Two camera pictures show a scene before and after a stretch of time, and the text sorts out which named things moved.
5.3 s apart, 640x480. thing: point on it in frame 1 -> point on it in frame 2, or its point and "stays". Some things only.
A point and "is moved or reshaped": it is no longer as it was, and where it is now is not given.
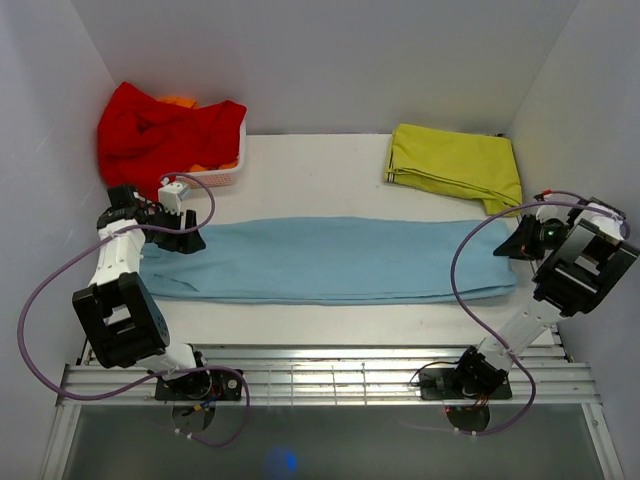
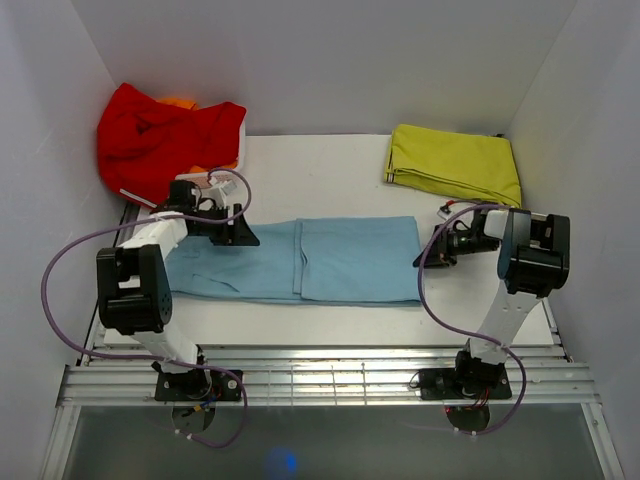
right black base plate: (440, 384) stays
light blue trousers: (336, 260) is moved or reshaped
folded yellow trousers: (480, 166) stays
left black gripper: (185, 243) -> (238, 234)
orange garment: (180, 101) stays
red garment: (144, 142) stays
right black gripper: (521, 242) -> (438, 253)
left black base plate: (201, 386) stays
